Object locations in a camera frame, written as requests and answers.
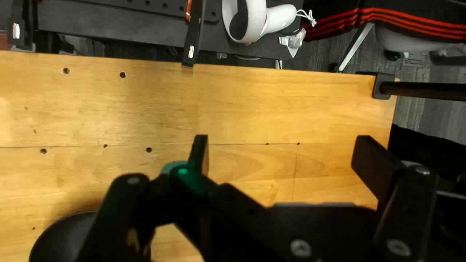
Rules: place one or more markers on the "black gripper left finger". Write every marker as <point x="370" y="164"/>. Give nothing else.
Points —
<point x="227" y="212"/>

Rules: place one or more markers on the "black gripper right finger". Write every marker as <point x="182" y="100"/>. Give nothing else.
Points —
<point x="408" y="208"/>

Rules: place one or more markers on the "green wooden cube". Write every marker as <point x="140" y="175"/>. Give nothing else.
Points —
<point x="181" y="170"/>

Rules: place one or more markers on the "black bar clamp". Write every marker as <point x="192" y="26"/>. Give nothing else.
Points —
<point x="417" y="89"/>

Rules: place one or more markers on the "silver metal rod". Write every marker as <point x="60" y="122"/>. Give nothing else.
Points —
<point x="355" y="46"/>

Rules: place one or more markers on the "white plastic base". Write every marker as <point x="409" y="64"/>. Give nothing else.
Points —
<point x="417" y="38"/>

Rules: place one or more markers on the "white paper tag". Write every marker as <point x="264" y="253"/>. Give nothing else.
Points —
<point x="293" y="41"/>

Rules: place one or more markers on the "white VR controller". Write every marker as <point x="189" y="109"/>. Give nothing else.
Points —
<point x="252" y="19"/>

